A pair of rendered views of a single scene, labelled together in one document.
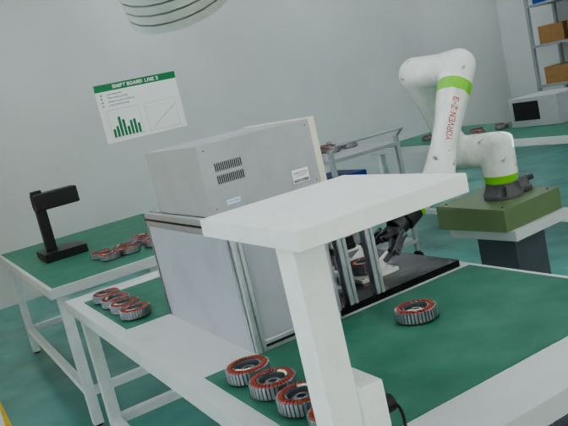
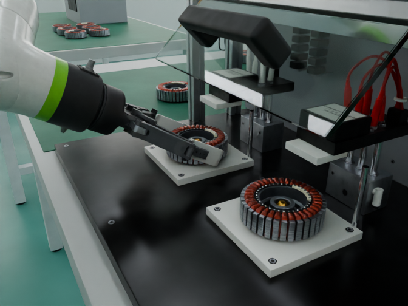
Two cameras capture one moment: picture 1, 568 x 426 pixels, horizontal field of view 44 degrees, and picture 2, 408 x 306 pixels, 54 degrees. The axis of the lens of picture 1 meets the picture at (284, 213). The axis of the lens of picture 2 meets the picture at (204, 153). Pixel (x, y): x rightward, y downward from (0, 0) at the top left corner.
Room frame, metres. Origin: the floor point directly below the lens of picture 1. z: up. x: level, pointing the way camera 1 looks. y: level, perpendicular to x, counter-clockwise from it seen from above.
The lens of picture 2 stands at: (2.88, -0.22, 1.09)
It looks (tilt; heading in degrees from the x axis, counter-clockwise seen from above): 25 degrees down; 179
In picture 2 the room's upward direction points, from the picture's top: straight up
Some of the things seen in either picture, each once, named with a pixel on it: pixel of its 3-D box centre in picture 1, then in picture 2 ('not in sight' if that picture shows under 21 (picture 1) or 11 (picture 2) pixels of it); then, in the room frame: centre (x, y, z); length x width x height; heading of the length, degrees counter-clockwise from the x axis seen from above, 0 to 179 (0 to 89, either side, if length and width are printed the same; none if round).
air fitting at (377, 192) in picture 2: not in sight; (377, 198); (2.41, 0.03, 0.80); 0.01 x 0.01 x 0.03; 28
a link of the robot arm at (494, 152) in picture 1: (494, 156); not in sight; (2.63, -0.83, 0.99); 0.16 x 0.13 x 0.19; 49
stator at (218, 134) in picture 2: (365, 264); (197, 143); (2.22, -0.22, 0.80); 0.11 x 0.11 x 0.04
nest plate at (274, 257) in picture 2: not in sight; (280, 222); (2.43, -0.11, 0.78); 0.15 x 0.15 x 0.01; 28
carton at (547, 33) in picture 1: (561, 30); not in sight; (8.74, -3.86, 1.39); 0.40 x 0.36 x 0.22; 119
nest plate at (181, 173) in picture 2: (367, 272); (197, 155); (2.22, -0.22, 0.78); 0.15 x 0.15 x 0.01; 28
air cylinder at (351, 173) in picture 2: not in sight; (357, 183); (2.36, 0.02, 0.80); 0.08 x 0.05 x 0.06; 28
